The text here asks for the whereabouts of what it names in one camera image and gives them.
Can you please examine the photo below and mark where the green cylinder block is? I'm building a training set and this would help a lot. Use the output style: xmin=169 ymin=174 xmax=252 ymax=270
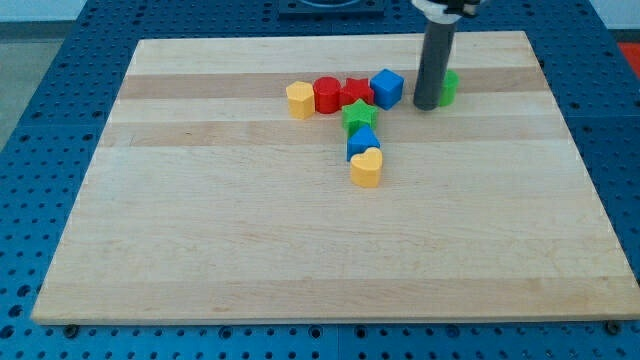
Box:
xmin=438 ymin=70 xmax=459 ymax=107

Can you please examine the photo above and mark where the blue triangle block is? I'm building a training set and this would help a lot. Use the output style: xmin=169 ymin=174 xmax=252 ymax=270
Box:
xmin=346 ymin=125 xmax=381 ymax=161

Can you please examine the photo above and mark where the yellow heart block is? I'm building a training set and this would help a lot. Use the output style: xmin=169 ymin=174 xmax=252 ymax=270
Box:
xmin=350 ymin=147 xmax=383 ymax=188

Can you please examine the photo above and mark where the red cylinder block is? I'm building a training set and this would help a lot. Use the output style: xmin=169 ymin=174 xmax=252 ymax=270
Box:
xmin=313 ymin=76 xmax=341 ymax=114

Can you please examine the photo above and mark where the green star block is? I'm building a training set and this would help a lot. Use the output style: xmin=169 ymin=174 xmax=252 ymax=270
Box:
xmin=341 ymin=99 xmax=379 ymax=137

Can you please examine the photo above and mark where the red star block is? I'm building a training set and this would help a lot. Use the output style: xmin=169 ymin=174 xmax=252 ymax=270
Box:
xmin=339 ymin=78 xmax=375 ymax=106

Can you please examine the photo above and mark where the light wooden board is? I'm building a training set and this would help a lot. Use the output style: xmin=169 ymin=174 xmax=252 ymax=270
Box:
xmin=32 ymin=31 xmax=639 ymax=325

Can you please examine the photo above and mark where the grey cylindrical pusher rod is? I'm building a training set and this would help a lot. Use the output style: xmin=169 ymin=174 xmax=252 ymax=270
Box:
xmin=413 ymin=22 xmax=457 ymax=111

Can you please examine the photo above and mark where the white and black rod mount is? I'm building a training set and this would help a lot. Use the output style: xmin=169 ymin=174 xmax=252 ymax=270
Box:
xmin=411 ymin=0 xmax=486 ymax=23

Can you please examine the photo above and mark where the blue cube block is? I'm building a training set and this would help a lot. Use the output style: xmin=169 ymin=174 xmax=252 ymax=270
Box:
xmin=370 ymin=69 xmax=404 ymax=110

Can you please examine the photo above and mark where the yellow hexagon block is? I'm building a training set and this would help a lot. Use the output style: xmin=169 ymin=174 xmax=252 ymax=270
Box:
xmin=285 ymin=81 xmax=315 ymax=119

